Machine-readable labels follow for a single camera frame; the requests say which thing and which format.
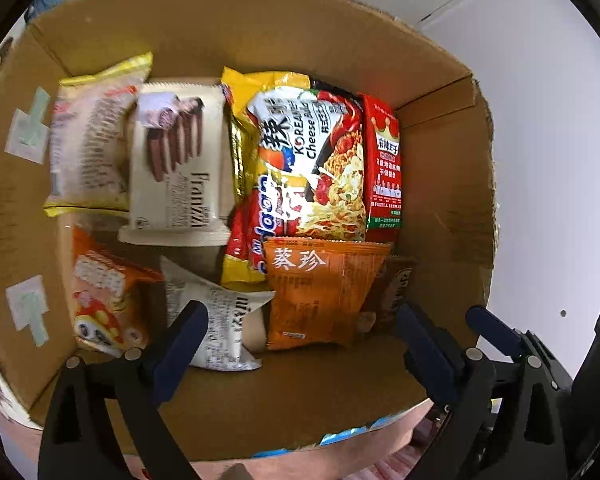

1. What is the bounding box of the pink striped cat blanket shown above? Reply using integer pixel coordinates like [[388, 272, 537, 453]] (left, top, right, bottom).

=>
[[0, 328, 449, 480]]

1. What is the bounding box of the grey newspaper print packet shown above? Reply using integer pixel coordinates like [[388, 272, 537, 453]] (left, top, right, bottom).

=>
[[160, 256, 275, 372]]

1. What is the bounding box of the cardboard milk box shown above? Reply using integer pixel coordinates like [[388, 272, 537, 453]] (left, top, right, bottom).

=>
[[0, 0, 499, 463]]

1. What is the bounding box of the white Franzzi wafer packet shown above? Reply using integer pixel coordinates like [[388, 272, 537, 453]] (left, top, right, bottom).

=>
[[118, 81, 230, 247]]

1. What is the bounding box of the pale pastry packet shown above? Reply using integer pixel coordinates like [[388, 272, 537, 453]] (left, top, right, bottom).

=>
[[44, 52, 152, 218]]

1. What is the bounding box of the red spicy snack packet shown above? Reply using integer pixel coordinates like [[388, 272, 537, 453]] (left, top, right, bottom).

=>
[[358, 94, 402, 243]]

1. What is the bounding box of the orange panda snack bag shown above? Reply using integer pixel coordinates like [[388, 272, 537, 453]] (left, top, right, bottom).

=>
[[69, 228, 163, 356]]

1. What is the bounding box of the orange snack packet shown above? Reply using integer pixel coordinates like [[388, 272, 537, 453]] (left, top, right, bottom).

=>
[[264, 237, 390, 351]]

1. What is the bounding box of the yellow instant noodle packet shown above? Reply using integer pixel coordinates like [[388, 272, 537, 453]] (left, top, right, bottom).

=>
[[221, 67, 366, 289]]

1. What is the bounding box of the brown round snack packet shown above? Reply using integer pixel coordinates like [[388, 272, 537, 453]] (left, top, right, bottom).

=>
[[361, 256, 417, 333]]

